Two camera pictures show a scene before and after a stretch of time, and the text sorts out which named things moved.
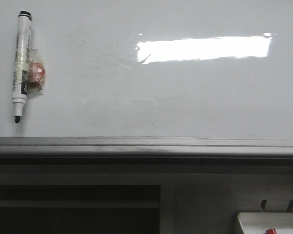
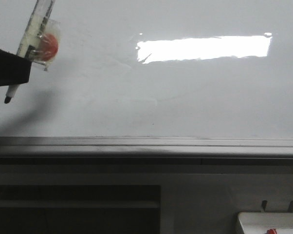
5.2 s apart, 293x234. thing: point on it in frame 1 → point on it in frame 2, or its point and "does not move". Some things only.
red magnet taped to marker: (36, 75) → (45, 50)
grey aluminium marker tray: (146, 146) does not move
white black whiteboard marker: (21, 63) → (41, 14)
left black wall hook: (263, 204) does not move
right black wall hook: (290, 207) does not move
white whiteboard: (155, 68) does not move
